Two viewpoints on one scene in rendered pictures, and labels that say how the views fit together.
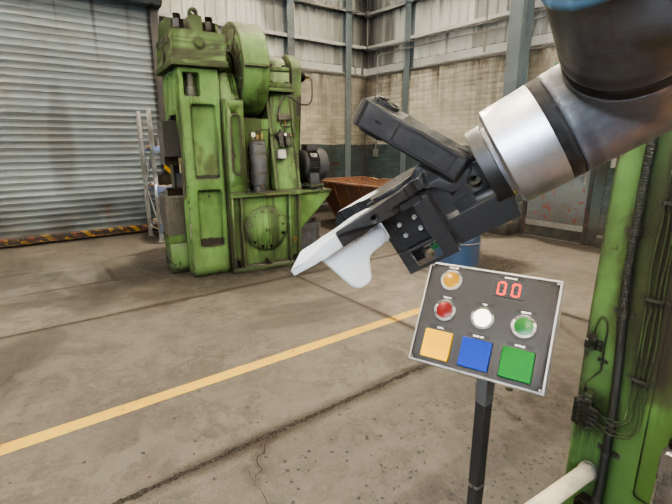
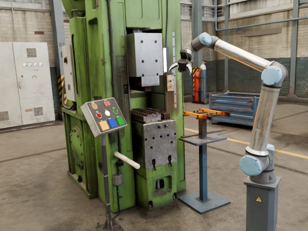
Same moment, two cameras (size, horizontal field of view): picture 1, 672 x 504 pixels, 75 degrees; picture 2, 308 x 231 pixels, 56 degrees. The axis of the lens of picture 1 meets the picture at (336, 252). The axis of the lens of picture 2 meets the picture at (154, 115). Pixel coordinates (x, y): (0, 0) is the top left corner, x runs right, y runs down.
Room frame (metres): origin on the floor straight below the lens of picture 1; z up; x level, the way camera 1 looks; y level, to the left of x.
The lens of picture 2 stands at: (0.59, 2.00, 1.49)
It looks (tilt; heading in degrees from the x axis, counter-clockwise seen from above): 10 degrees down; 272
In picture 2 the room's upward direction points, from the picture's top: 2 degrees counter-clockwise
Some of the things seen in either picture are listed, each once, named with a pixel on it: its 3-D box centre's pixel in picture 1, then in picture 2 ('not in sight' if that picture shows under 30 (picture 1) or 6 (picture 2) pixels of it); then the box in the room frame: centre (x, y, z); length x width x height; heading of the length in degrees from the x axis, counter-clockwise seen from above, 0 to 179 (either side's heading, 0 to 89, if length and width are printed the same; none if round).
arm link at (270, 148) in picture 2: not in sight; (262, 155); (-0.14, -0.04, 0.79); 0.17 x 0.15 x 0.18; 51
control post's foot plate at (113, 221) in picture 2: not in sight; (108, 223); (1.12, -0.43, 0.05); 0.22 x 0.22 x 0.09; 32
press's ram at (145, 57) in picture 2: not in sight; (142, 55); (0.76, -0.99, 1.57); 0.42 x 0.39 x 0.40; 122
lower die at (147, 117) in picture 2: not in sight; (141, 114); (0.80, -0.97, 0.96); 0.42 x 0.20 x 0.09; 122
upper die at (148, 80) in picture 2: not in sight; (140, 80); (0.80, -0.97, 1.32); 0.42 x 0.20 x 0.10; 122
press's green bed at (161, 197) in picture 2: not in sight; (149, 178); (0.76, -1.01, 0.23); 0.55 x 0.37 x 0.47; 122
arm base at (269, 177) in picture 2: not in sight; (262, 173); (-0.14, -0.05, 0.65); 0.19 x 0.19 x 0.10
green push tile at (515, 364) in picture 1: (516, 364); (119, 121); (0.96, -0.44, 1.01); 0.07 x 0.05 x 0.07; 57
